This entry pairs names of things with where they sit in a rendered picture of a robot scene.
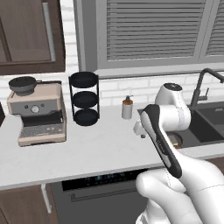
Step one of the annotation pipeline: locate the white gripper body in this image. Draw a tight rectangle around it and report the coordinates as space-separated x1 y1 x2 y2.
133 119 147 137

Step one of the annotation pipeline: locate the dark grey sink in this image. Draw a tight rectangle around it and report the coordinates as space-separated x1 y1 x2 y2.
136 101 224 149

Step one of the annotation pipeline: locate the black sink tap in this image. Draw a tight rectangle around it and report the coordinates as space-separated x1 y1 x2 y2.
188 67 224 111

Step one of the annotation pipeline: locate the white soap dispenser bottle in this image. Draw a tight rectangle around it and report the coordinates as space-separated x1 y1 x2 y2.
121 94 135 121

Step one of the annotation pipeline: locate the brown base cupboard door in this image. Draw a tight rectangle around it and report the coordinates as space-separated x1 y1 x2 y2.
0 183 60 224
201 157 224 177

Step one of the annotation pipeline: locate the dark grey dishwasher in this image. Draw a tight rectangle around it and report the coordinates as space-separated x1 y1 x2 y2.
48 167 154 224

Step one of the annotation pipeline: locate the grey window with blinds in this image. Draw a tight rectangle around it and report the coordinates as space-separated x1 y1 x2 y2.
73 0 224 79

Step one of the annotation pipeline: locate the beige espresso coffee machine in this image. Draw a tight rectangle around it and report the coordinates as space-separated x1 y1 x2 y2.
6 75 67 148

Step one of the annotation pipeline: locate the black appliance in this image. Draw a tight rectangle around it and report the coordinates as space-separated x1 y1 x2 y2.
0 101 6 127

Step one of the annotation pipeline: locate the black three-tier wire stand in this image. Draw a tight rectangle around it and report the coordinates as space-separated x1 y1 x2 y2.
67 71 101 127

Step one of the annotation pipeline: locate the dark dishwasher handle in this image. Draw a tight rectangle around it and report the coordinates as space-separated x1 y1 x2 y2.
69 187 138 203

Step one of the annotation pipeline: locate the white base cupboard handle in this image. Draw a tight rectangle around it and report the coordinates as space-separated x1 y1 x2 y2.
40 183 53 214

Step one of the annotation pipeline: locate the grey wall cupboard handle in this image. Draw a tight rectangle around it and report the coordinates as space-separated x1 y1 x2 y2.
41 2 57 63

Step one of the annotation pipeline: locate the brown wall cupboard door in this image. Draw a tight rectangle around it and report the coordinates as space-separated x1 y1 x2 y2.
0 0 67 76

